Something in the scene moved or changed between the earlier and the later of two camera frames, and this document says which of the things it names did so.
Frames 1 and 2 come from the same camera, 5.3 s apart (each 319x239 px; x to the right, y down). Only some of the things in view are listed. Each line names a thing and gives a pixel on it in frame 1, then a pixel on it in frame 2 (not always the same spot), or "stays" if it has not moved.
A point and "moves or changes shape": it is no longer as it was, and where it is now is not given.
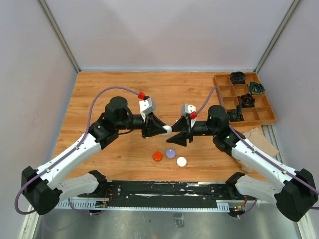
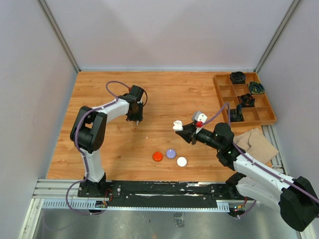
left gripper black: [152, 126] to [138, 117]
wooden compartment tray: [262, 111] stays
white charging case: [169, 129] moves or changes shape
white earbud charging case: [181, 162] stays
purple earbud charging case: [171, 154] stays
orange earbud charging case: [157, 156] stays
